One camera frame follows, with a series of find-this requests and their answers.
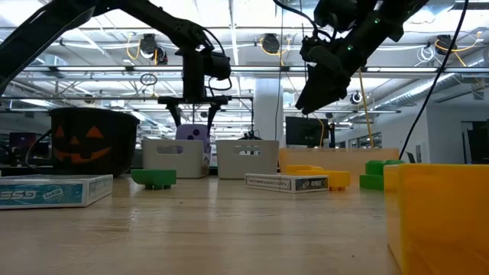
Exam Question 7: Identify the black cable by bucket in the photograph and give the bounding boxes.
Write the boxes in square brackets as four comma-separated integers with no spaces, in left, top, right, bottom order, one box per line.
[24,128,53,170]

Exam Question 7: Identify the black right camera cable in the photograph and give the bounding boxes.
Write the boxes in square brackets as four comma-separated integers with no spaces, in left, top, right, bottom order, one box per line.
[272,0,320,39]

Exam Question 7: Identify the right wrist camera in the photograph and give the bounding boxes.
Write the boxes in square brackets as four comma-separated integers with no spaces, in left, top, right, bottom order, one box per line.
[313,0,359,32]

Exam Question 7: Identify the white plastic bin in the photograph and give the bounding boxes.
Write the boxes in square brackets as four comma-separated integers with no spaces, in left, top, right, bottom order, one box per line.
[215,140,280,181]
[141,139,206,180]

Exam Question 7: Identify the blue-backed card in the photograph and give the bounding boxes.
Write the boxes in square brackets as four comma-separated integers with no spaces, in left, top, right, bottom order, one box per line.
[244,173,330,195]

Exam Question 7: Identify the dark green toy brick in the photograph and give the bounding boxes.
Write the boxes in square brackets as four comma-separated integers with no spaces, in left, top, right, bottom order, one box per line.
[131,169,178,191]

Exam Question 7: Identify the teal playing card box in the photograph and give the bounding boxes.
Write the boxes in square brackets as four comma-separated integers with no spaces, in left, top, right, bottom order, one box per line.
[0,174,114,211]

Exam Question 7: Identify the black pumpkin face bucket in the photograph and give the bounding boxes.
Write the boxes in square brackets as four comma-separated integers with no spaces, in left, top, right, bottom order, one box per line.
[49,107,141,178]

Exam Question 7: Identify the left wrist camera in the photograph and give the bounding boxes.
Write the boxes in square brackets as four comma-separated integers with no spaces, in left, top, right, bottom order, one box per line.
[207,51,232,82]

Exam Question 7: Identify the white building column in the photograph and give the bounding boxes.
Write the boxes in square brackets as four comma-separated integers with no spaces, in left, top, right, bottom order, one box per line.
[254,78,284,141]

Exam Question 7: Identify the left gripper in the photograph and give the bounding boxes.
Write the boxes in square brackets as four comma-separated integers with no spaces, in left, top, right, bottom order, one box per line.
[157,45,232,133]

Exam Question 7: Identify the dark distant monitor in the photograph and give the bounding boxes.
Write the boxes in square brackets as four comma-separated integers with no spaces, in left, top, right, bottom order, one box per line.
[8,131,41,150]

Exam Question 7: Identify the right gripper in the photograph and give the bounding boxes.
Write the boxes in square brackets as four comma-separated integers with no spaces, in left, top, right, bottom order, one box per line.
[296,26,384,115]

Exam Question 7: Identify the long black arm cable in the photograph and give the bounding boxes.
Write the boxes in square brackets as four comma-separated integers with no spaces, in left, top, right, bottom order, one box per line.
[399,0,470,160]

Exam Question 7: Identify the green two-stud toy brick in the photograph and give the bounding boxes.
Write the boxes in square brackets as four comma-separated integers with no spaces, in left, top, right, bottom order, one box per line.
[359,159,406,192]

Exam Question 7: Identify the grey ventilation duct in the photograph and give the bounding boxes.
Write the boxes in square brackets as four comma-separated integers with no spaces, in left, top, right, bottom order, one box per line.
[376,74,458,111]
[34,37,69,68]

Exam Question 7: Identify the black monitor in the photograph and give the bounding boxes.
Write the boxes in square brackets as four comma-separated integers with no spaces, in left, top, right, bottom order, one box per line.
[285,116,330,148]

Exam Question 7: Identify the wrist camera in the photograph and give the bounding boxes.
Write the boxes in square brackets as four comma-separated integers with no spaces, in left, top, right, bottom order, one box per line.
[313,0,359,32]
[207,51,232,82]

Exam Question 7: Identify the purple foam die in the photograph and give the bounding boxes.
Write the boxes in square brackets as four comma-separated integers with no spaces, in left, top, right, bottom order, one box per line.
[175,123,212,166]

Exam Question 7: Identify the orange flat toy brick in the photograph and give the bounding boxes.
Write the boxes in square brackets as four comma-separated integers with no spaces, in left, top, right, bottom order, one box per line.
[297,170,351,193]

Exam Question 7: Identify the yellow toy block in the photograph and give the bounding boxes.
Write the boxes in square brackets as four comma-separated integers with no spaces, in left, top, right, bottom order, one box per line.
[285,164,325,176]

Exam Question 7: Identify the yellow toy brick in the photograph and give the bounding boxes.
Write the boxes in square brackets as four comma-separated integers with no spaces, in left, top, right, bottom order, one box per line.
[384,163,489,275]

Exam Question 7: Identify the distant black station frame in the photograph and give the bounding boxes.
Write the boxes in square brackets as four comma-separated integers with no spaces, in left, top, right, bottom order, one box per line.
[213,95,254,141]

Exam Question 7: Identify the yellow cable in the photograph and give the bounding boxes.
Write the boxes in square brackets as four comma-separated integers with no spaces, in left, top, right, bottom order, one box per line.
[357,68,376,150]

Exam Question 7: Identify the large black screen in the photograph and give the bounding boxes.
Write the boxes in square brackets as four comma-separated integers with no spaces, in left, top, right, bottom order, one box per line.
[466,121,489,164]

